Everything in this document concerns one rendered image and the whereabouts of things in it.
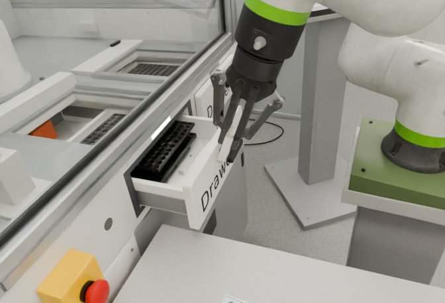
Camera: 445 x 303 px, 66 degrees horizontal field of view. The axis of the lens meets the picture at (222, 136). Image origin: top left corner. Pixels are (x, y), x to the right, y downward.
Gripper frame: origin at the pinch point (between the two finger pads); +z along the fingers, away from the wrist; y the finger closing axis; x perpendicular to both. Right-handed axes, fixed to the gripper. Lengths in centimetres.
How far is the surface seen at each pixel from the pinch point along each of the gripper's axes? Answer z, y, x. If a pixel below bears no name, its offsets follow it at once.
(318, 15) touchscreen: -5, 6, 80
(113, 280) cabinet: 21.9, -8.8, -21.7
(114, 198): 8.6, -13.6, -15.3
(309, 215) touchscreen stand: 81, 41, 73
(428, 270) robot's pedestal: 24, 56, 15
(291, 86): 70, 9, 167
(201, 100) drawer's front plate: 7.4, -12.2, 20.3
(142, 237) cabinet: 22.0, -8.7, -11.5
